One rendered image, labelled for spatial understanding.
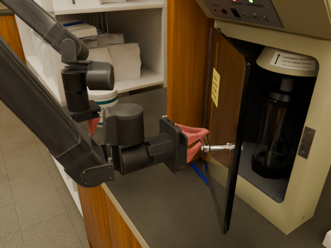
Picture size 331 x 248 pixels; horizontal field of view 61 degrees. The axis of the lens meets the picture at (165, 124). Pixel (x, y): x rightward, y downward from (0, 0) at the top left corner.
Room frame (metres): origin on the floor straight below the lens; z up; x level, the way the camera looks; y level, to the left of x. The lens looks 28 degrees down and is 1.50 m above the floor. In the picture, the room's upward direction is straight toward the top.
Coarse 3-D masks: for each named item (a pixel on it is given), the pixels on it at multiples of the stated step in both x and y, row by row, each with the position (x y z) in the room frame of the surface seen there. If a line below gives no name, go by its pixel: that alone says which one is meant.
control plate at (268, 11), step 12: (204, 0) 0.67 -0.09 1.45; (216, 0) 0.63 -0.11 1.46; (228, 0) 0.60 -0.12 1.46; (240, 0) 0.57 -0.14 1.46; (264, 0) 0.52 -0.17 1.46; (216, 12) 0.67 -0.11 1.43; (228, 12) 0.63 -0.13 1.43; (240, 12) 0.60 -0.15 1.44; (252, 12) 0.57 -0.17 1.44; (264, 12) 0.54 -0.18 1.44; (276, 12) 0.52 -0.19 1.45; (264, 24) 0.57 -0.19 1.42; (276, 24) 0.54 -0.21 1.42
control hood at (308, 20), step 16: (272, 0) 0.51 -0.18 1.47; (288, 0) 0.48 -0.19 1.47; (304, 0) 0.45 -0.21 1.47; (320, 0) 0.43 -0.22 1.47; (208, 16) 0.72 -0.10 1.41; (288, 16) 0.50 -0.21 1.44; (304, 16) 0.48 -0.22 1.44; (320, 16) 0.45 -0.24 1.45; (304, 32) 0.50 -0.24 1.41; (320, 32) 0.47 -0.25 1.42
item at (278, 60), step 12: (264, 48) 0.66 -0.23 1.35; (276, 48) 0.61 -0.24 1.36; (264, 60) 0.63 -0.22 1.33; (276, 60) 0.60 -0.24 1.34; (288, 60) 0.58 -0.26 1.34; (300, 60) 0.57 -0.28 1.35; (312, 60) 0.57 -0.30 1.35; (276, 72) 0.58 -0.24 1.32; (288, 72) 0.57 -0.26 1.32; (300, 72) 0.56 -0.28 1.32; (312, 72) 0.56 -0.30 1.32
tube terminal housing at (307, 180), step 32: (224, 32) 0.71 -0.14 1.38; (256, 32) 0.63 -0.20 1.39; (288, 32) 0.56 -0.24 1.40; (320, 64) 0.50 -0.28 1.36; (320, 96) 0.48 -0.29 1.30; (320, 128) 0.48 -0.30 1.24; (320, 160) 0.50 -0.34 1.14; (256, 192) 0.56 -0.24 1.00; (288, 192) 0.49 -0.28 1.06; (320, 192) 0.53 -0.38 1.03; (288, 224) 0.47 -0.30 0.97
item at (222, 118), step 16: (224, 48) 0.57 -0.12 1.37; (224, 64) 0.56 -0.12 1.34; (240, 64) 0.45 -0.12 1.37; (224, 80) 0.55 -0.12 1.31; (240, 80) 0.44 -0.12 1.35; (208, 96) 0.70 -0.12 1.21; (224, 96) 0.53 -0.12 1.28; (240, 96) 0.43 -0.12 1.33; (208, 112) 0.68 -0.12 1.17; (224, 112) 0.52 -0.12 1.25; (240, 112) 0.42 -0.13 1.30; (208, 128) 0.66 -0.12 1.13; (224, 128) 0.50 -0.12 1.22; (240, 128) 0.42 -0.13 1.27; (224, 144) 0.49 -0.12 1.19; (208, 160) 0.63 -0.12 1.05; (224, 160) 0.48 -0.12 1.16; (208, 176) 0.61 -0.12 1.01; (224, 176) 0.46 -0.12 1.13; (224, 192) 0.45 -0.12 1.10; (224, 208) 0.43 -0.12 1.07; (224, 224) 0.42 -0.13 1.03
